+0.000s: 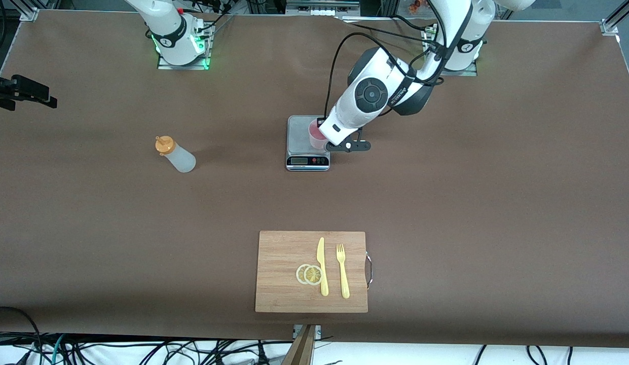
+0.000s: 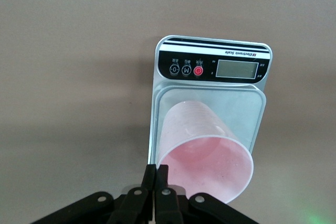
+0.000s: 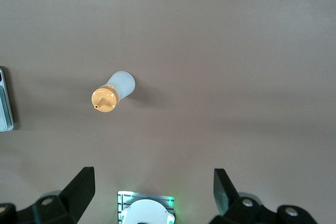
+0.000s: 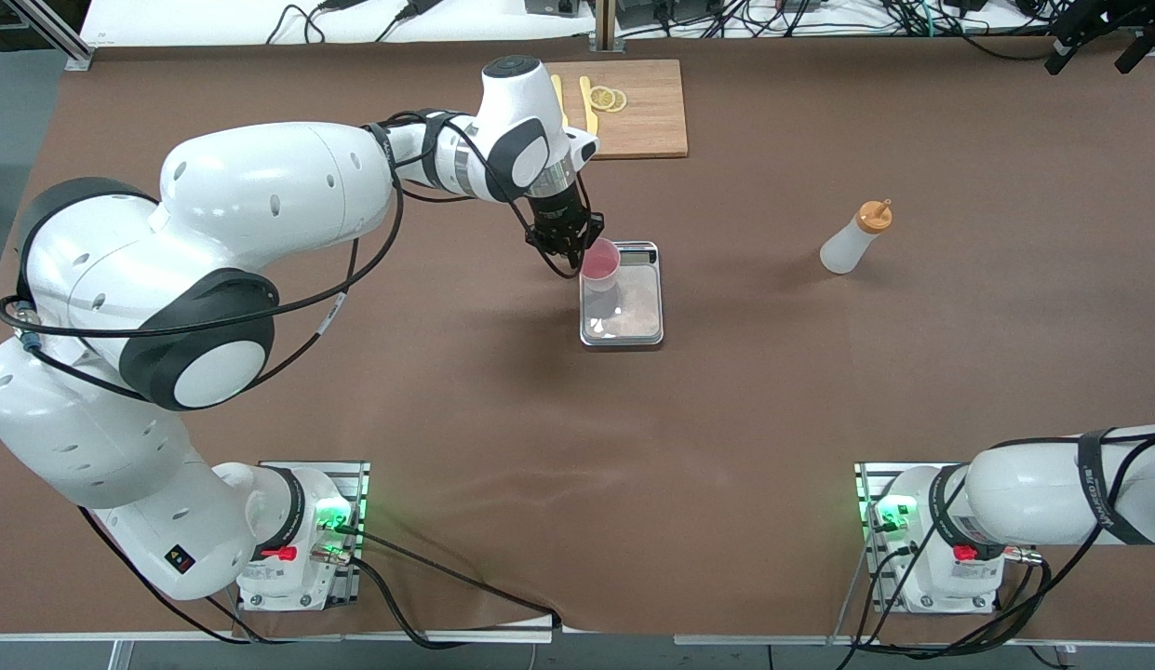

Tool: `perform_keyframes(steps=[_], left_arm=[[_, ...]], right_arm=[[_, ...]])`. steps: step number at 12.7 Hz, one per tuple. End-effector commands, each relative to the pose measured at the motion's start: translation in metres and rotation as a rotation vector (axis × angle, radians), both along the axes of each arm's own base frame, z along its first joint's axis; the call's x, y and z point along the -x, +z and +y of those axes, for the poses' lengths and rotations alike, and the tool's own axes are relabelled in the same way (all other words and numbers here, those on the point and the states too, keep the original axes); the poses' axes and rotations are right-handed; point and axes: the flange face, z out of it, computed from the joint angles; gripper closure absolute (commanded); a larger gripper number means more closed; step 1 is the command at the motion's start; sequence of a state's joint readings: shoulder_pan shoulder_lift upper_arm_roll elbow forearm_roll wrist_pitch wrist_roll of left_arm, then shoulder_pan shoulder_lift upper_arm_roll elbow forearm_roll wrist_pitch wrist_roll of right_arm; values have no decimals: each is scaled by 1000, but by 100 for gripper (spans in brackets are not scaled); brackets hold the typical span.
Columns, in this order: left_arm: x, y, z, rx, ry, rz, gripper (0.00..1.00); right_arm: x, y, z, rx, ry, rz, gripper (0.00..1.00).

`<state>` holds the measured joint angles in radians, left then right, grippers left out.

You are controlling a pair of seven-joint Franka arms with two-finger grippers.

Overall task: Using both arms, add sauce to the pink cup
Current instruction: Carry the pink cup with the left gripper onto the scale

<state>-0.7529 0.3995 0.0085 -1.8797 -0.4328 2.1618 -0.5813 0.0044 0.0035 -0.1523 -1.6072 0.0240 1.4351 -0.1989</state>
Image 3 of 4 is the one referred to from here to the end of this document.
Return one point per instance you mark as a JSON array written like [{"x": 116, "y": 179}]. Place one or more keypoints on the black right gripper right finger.
[{"x": 236, "y": 211}]

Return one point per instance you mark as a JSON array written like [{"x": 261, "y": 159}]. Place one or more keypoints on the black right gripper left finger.
[{"x": 68, "y": 203}]

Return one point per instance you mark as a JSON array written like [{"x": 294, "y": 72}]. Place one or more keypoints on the translucent sauce bottle orange cap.
[{"x": 123, "y": 83}]

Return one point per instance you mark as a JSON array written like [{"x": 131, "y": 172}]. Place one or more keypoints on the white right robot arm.
[{"x": 147, "y": 212}]

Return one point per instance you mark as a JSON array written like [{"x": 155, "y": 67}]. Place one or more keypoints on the silver digital kitchen scale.
[{"x": 5, "y": 108}]

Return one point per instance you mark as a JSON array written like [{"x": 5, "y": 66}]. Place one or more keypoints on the brown table cover sheet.
[{"x": 210, "y": 51}]

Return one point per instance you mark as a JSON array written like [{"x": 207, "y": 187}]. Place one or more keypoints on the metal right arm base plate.
[{"x": 123, "y": 196}]

